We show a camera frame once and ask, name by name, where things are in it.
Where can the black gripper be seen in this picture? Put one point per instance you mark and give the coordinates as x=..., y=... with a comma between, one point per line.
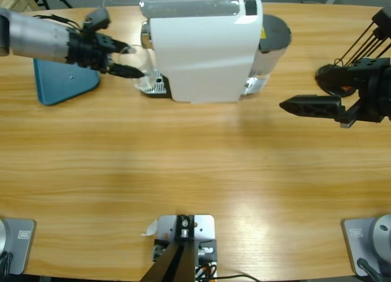
x=377, y=98
x=88, y=51

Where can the teal plastic tray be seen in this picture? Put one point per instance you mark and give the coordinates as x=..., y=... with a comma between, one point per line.
x=67, y=86

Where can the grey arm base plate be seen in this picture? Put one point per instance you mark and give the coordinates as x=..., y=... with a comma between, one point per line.
x=355, y=245
x=21, y=245

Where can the black capsule holder with rods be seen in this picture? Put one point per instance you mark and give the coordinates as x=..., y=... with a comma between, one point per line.
x=334, y=92

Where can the white mount block dark post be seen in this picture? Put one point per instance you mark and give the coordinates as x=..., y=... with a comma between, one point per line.
x=183, y=230

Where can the white paper tab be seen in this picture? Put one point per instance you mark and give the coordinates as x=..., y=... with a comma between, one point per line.
x=151, y=228

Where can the orange coffee capsule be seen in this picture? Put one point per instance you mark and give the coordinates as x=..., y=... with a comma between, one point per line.
x=345, y=88

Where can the white capsule coffee machine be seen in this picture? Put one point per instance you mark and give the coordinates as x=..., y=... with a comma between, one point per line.
x=201, y=55

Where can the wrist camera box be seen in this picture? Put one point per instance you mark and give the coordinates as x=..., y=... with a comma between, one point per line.
x=383, y=22
x=97, y=19

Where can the clear glass cup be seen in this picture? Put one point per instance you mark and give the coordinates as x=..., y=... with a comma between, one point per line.
x=137, y=61

